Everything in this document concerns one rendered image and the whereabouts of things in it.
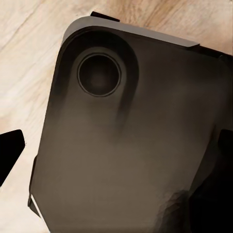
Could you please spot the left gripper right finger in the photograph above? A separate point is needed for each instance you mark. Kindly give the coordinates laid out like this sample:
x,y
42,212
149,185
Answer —
x,y
225,144

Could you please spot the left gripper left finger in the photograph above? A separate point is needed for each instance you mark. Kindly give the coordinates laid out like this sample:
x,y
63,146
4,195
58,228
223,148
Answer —
x,y
11,146

